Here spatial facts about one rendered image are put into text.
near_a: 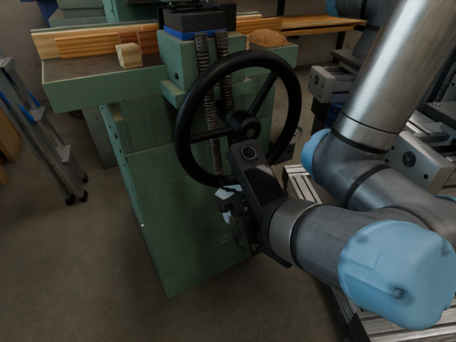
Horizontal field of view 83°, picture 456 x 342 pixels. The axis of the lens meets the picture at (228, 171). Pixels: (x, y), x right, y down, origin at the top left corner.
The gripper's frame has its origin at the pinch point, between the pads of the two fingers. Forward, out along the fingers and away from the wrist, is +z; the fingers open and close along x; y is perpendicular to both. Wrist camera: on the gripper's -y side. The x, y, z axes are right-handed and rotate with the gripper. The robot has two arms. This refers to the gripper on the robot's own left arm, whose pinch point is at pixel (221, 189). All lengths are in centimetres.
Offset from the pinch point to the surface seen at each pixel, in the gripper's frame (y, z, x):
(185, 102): -16.7, -3.4, -3.4
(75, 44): -36.7, 23.9, -15.6
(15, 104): -41, 95, -44
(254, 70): -22.7, 14.1, 22.6
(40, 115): -36, 107, -39
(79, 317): 46, 66, -45
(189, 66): -23.4, 2.7, 1.2
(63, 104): -22.9, 14.0, -21.3
